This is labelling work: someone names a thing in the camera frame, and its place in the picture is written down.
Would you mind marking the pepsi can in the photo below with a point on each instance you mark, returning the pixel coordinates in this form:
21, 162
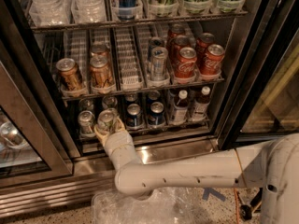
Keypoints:
131, 98
153, 96
156, 114
134, 117

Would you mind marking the right glass fridge door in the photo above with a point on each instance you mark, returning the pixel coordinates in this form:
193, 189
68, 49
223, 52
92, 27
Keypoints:
264, 100

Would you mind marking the white-capped juice bottle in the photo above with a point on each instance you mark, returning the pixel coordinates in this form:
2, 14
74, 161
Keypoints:
179, 107
200, 104

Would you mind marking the front silver can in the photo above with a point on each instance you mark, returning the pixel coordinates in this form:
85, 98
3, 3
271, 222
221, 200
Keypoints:
158, 63

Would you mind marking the front right pepsi can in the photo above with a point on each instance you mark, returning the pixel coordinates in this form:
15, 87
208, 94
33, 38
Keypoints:
156, 114

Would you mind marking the left white-capped juice bottle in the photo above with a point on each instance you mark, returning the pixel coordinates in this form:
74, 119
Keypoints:
179, 107

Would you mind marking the gold can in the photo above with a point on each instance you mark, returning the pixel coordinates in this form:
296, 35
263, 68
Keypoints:
70, 74
101, 72
99, 49

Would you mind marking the front gold can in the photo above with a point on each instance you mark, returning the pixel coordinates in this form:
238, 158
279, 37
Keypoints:
101, 72

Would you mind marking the wire shelf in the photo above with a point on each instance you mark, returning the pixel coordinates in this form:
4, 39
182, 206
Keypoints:
151, 134
136, 22
144, 86

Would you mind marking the rear gold can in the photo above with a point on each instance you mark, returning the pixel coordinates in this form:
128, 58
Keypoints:
99, 49

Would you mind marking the rear silver can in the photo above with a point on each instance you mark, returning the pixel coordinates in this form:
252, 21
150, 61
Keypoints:
154, 42

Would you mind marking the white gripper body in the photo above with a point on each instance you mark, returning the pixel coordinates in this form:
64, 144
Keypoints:
116, 139

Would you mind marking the left clear water bottle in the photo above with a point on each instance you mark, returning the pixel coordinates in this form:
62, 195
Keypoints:
50, 12

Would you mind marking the right clear water bottle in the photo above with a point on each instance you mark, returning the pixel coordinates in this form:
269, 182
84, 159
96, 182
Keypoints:
89, 11

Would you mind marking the rear right pepsi can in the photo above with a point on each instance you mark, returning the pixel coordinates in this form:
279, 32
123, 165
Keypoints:
153, 96

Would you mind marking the open glass fridge door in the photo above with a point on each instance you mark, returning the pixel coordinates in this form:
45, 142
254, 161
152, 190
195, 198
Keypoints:
25, 114

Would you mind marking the middle wire shelf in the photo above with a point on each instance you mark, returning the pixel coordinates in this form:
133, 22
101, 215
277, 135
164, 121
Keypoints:
144, 86

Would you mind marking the steel fridge base grille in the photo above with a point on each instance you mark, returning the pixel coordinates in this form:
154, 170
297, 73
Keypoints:
91, 175

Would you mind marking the coca-cola can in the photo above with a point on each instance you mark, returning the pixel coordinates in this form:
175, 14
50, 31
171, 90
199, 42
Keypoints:
203, 41
179, 42
211, 62
185, 62
175, 29

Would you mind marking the rear left coca-cola can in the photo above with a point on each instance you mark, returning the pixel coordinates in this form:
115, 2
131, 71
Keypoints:
175, 29

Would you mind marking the red bull can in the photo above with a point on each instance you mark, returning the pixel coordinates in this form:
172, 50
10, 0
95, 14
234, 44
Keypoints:
125, 9

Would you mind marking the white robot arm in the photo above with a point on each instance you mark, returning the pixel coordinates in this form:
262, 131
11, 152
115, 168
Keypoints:
272, 166

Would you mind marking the wheeled yellow black stand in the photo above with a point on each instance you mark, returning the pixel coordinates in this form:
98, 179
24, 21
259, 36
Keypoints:
247, 210

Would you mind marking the left gold can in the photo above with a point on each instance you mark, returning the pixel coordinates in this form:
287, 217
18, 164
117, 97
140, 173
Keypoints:
70, 74

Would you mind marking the right white-capped juice bottle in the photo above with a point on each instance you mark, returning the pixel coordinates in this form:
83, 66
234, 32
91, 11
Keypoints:
200, 104

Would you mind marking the front left pepsi can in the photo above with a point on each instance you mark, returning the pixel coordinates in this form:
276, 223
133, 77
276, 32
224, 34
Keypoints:
134, 117

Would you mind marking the empty white can track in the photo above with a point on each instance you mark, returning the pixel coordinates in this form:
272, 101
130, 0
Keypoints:
130, 72

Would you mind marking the front left coca-cola can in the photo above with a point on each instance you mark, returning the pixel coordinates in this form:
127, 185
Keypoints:
185, 62

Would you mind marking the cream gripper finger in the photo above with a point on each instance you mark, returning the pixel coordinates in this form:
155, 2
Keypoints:
119, 126
101, 135

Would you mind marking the clear water bottle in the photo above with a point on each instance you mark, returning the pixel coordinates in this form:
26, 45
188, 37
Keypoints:
89, 11
50, 12

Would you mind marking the rear left pepsi can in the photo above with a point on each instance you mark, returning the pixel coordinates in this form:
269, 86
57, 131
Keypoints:
131, 98

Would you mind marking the clear plastic bin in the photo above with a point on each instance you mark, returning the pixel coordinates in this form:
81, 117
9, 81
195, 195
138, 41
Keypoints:
164, 206

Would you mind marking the silver can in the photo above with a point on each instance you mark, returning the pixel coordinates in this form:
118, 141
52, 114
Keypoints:
154, 42
158, 63

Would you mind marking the rear right coca-cola can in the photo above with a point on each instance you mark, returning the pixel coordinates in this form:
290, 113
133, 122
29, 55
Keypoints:
203, 41

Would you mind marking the bottom wire shelf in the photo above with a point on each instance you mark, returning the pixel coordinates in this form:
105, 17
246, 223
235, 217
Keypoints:
151, 134

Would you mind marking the blue tape cross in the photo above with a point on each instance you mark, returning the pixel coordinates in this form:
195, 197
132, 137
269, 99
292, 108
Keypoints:
211, 191

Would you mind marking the middle left coca-cola can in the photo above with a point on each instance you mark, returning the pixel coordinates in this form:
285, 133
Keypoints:
179, 42

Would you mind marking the front right coca-cola can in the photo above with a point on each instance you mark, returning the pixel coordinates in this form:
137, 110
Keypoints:
211, 62

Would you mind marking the top wire shelf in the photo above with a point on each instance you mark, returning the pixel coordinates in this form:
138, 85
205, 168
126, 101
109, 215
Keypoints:
136, 22

